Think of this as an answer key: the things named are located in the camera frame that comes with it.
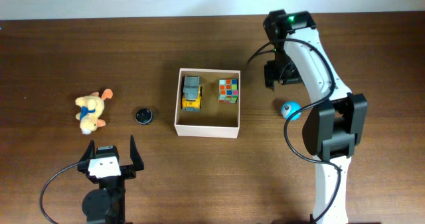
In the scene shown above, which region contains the yellow grey toy truck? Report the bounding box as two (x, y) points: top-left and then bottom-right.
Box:
(181, 76), (202, 112)

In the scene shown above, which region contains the black round lid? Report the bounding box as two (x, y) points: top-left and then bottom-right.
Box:
(135, 108), (153, 125)

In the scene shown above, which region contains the yellow plush duck toy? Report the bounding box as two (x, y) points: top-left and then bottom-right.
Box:
(75, 88), (114, 135)

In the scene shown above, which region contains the beige cardboard box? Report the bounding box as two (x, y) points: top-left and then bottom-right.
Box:
(174, 68), (241, 138)

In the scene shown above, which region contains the colourful puzzle cube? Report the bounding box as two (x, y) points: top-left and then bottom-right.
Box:
(218, 78), (239, 104)

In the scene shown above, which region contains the blue ball toy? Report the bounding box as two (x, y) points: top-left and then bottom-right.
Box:
(281, 101), (301, 119)

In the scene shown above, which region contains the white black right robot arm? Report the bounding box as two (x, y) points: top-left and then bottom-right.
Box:
(263, 10), (368, 223)

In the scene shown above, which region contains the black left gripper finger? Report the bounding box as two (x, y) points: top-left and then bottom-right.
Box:
(130, 135), (144, 170)
(80, 140), (95, 162)

